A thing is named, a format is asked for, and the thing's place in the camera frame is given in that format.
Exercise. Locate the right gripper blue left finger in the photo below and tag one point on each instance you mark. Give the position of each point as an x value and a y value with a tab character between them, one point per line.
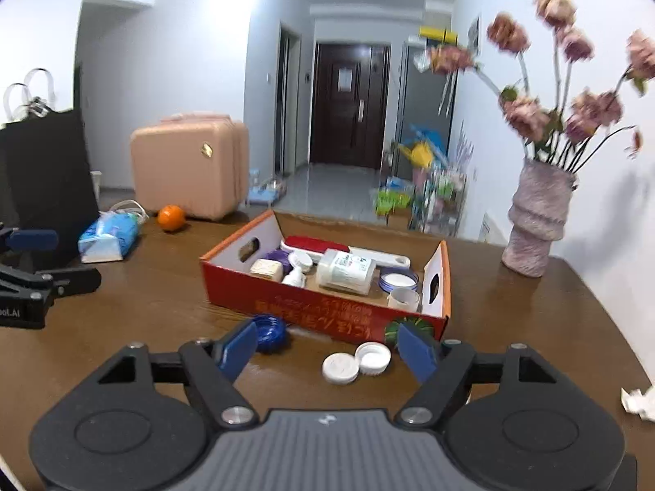
233	351

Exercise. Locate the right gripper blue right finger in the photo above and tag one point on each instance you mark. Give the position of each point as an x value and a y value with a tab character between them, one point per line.
418	350

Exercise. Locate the blue round lid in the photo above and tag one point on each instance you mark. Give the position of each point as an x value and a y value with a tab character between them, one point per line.
271	333

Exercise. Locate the white ribbed cap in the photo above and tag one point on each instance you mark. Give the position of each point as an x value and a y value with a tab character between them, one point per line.
373	358

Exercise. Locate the white tape roll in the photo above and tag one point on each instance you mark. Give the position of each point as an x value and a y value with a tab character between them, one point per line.
404	299

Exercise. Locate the small white round lid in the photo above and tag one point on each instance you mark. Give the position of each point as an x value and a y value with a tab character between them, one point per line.
340	368

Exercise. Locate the beige square soap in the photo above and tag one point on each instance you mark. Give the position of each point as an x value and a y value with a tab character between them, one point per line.
268	269

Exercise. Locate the large white plastic bottle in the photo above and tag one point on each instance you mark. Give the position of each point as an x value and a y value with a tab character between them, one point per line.
345	272

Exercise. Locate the red cardboard box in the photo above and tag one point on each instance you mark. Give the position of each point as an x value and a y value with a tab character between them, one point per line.
340	315

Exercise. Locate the purple ribbed lid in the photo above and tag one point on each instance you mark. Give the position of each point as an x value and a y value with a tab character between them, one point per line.
278	255

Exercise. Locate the blue wet wipes pack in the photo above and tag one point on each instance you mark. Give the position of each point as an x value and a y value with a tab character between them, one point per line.
110	238

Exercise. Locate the black paper bag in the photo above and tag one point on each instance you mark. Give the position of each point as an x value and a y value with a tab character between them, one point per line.
46	181

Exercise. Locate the red white lint brush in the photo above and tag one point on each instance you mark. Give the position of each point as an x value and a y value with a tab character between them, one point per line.
316	248

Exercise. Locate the orange fruit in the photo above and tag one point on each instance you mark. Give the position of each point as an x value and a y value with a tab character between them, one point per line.
171	219

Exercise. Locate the pink textured vase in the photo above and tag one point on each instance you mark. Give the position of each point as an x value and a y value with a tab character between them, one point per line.
538	213

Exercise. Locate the pink suitcase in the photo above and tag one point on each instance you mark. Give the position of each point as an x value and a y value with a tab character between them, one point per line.
197	161

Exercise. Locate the yellow watering can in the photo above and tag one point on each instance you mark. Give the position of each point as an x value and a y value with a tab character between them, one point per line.
420	155

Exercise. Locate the crumpled white tissue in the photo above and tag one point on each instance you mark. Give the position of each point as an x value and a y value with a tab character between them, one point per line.
641	403

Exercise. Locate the grey refrigerator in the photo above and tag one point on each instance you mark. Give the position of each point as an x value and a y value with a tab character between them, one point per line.
425	101

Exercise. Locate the dried pink roses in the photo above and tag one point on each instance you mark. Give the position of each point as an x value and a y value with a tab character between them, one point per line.
569	133

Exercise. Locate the dark brown door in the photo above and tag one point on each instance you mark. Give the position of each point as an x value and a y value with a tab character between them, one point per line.
349	104

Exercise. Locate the yellow box on fridge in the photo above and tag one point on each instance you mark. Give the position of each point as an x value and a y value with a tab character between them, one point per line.
437	35

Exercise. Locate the wire storage rack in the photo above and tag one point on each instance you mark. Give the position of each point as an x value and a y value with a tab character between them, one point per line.
430	201

